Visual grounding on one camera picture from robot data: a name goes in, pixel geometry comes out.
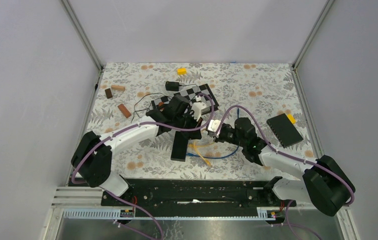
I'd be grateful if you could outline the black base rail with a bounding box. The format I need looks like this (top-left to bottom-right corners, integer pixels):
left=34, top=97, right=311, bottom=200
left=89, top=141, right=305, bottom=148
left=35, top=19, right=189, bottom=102
left=100, top=178, right=297, bottom=218

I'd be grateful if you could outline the small black network switch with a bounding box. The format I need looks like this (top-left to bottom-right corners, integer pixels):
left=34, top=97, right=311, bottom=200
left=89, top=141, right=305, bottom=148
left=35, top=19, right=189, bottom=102
left=170, top=131, right=189, bottom=162

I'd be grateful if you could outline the slotted cable duct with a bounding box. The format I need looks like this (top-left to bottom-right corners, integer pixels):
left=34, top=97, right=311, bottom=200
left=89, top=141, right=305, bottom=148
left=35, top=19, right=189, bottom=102
left=63, top=206, right=276, bottom=222

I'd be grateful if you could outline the reddish brown wooden block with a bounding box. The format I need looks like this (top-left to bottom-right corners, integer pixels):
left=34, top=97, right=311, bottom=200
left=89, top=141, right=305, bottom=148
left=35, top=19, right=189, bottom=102
left=117, top=104, right=132, bottom=119

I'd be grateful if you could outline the blue ethernet cable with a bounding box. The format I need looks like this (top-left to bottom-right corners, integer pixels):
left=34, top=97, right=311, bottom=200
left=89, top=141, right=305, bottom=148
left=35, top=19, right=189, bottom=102
left=186, top=106, right=241, bottom=161

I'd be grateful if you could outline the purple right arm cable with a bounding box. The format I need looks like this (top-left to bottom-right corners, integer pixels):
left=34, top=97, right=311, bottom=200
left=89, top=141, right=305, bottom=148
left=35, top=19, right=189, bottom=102
left=213, top=105, right=357, bottom=239

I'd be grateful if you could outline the black power adapter with cable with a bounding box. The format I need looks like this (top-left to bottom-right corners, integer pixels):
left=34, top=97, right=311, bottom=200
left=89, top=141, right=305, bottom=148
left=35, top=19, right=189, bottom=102
left=131, top=81, right=200, bottom=122

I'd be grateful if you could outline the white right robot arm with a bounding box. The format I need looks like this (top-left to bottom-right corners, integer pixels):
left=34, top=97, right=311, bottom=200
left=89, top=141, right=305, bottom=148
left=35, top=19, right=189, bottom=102
left=205, top=117, right=355, bottom=217

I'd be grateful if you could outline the dark brown wooden block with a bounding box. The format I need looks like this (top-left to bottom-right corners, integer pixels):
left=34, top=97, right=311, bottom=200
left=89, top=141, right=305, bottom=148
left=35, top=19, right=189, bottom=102
left=104, top=88, right=113, bottom=99

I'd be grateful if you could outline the floral patterned table mat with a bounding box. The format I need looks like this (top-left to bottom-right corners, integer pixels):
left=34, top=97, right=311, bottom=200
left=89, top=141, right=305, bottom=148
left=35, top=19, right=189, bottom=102
left=86, top=62, right=315, bottom=181

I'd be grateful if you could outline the black white checkerboard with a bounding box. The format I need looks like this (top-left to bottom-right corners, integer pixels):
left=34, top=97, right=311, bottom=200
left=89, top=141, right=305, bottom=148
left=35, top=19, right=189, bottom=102
left=151, top=83, right=219, bottom=115

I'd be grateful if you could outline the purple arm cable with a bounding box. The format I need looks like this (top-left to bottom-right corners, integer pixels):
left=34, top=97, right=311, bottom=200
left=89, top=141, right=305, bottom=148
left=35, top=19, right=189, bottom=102
left=213, top=105, right=357, bottom=239
left=70, top=92, right=216, bottom=239

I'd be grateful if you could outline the light tan wooden block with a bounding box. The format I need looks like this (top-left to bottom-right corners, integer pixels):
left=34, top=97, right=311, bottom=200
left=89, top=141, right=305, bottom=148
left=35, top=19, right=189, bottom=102
left=110, top=85, right=126, bottom=92

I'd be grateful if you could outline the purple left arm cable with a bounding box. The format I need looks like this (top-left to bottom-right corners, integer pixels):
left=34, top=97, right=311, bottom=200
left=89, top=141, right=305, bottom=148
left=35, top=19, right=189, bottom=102
left=70, top=92, right=216, bottom=239

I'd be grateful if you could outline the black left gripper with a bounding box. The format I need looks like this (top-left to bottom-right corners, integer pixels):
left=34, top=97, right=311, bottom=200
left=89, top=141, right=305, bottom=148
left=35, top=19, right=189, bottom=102
left=174, top=110, right=204, bottom=141

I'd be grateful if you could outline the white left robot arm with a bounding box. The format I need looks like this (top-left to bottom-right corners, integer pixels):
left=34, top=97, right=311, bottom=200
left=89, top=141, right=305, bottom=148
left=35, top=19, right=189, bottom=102
left=71, top=93, right=215, bottom=206

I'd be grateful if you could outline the yellow block at right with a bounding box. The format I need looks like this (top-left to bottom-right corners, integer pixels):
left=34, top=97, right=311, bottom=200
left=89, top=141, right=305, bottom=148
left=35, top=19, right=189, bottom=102
left=286, top=114, right=297, bottom=125

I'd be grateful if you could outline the large black network switch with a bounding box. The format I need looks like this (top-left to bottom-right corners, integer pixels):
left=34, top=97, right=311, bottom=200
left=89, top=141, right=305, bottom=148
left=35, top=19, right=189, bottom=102
left=266, top=113, right=304, bottom=148

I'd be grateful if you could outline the yellow block near wall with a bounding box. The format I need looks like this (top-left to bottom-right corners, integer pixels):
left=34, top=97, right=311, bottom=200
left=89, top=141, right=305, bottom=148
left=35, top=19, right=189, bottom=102
left=176, top=68, right=187, bottom=75

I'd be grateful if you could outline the orange yellow cable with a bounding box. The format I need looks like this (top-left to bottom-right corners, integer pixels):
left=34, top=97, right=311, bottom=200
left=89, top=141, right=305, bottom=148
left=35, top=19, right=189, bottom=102
left=188, top=140, right=216, bottom=168

